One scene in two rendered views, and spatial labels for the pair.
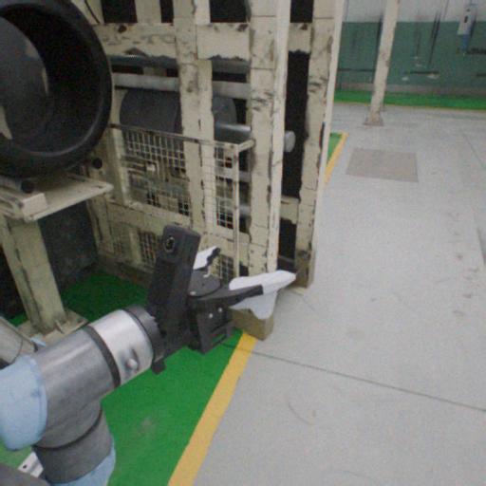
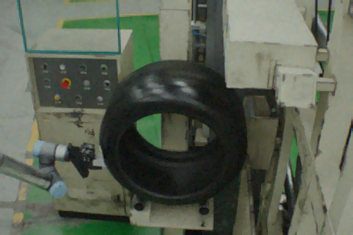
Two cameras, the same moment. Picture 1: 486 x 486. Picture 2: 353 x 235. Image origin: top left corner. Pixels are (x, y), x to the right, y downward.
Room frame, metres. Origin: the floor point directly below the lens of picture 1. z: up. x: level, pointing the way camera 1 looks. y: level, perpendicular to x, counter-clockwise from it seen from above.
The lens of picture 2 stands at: (0.68, -0.56, 2.22)
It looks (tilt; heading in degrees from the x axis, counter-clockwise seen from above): 32 degrees down; 62
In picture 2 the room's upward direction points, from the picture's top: 1 degrees clockwise
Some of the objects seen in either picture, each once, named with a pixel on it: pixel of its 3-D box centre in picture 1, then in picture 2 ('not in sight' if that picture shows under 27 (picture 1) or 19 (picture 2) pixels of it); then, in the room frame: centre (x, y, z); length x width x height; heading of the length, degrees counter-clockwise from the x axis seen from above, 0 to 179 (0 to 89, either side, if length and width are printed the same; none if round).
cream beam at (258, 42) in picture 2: not in sight; (260, 28); (1.56, 0.50, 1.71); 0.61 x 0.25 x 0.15; 58
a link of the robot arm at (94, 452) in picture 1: (69, 434); not in sight; (0.28, 0.20, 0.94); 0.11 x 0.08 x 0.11; 45
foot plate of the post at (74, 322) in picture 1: (49, 324); not in sight; (1.50, 1.00, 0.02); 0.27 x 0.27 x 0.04; 58
